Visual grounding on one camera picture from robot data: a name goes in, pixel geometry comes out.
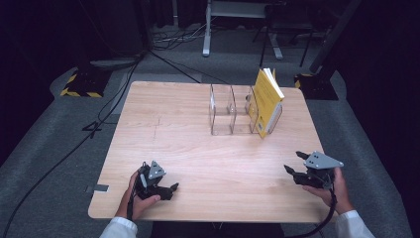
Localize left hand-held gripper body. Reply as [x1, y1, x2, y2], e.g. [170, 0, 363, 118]
[135, 160, 171, 201]

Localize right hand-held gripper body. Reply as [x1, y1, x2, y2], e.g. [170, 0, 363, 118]
[292, 151, 345, 190]

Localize yellow book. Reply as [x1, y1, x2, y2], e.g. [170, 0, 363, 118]
[248, 66, 286, 140]

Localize clear acrylic file rack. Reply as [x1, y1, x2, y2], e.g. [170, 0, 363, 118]
[208, 83, 284, 137]

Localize person's left hand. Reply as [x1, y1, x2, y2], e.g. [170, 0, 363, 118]
[115, 170, 162, 221]

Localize person's right hand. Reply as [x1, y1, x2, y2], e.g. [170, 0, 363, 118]
[302, 167, 356, 216]

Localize grey tape strip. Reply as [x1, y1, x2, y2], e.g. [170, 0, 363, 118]
[85, 183, 110, 194]

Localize black yellow striped stand base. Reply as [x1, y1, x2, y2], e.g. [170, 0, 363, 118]
[59, 68, 113, 99]
[293, 72, 340, 101]

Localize slanted metal stand pole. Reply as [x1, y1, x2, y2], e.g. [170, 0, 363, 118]
[308, 0, 363, 74]

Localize black chair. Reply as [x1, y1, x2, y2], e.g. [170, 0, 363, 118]
[252, 2, 315, 68]

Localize left hand-held gripper black cable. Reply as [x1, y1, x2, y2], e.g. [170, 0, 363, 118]
[126, 184, 137, 222]

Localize hand-held gripper black cable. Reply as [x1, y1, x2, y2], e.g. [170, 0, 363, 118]
[285, 184, 339, 238]
[126, 184, 137, 222]

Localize right hand-held gripper black cable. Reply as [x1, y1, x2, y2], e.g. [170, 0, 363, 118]
[285, 184, 339, 238]

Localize long black floor cable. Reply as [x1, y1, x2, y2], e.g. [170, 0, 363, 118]
[0, 54, 144, 238]

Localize thin black floor cable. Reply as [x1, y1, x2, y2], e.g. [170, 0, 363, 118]
[148, 49, 229, 85]

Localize bundle of floor cables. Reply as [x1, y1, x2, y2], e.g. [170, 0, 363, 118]
[152, 18, 214, 52]

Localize white desk frame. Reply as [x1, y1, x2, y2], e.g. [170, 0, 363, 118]
[201, 0, 284, 60]

